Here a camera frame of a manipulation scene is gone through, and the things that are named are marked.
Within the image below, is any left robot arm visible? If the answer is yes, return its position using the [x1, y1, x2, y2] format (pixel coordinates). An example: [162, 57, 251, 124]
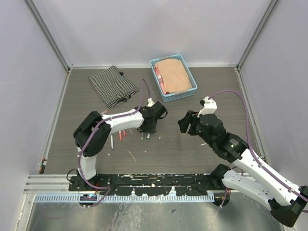
[73, 101, 168, 191]

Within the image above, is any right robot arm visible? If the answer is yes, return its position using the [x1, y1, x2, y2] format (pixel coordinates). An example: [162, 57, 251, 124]
[178, 110, 308, 228]

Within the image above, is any white pen blue end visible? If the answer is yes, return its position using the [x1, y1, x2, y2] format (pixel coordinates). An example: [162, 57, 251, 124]
[110, 135, 114, 150]

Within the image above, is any light blue plastic basket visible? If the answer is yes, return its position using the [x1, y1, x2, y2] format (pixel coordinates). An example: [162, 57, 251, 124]
[150, 54, 197, 103]

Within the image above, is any peach folded towel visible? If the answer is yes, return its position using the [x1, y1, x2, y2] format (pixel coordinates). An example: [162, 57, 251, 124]
[154, 58, 192, 95]

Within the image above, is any black white striped cloth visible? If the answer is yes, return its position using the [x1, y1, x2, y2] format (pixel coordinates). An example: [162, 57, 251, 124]
[89, 66, 139, 108]

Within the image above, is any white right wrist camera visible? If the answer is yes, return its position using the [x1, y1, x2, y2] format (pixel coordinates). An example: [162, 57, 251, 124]
[197, 96, 218, 117]

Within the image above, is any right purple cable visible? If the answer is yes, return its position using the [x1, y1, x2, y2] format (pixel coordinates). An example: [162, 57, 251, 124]
[208, 89, 308, 215]

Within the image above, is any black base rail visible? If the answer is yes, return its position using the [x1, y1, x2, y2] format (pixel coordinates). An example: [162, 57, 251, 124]
[69, 173, 225, 196]

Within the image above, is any grey slotted cable duct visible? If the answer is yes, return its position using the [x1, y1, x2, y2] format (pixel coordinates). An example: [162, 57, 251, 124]
[34, 192, 215, 203]

